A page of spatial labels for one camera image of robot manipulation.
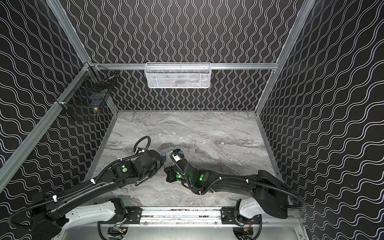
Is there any brass padlock in basket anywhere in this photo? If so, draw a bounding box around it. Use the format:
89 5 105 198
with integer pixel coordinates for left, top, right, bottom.
93 108 100 118

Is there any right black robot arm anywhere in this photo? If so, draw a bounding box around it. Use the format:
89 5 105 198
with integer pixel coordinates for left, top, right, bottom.
165 150 307 219

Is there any white wire mesh basket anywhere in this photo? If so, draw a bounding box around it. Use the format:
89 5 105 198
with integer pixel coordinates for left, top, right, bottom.
145 62 212 89

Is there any black wire basket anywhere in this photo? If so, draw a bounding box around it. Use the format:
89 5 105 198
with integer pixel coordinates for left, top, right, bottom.
59 64 118 122

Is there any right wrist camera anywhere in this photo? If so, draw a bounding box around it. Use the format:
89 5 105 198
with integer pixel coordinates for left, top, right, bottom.
170 149 185 164

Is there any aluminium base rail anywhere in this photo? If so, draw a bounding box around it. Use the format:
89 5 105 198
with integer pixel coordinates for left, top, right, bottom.
63 204 300 230

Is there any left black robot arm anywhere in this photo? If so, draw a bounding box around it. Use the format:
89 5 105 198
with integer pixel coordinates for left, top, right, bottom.
7 136 164 240

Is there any blue padlock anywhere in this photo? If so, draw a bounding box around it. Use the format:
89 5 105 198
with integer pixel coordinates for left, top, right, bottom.
161 153 167 163

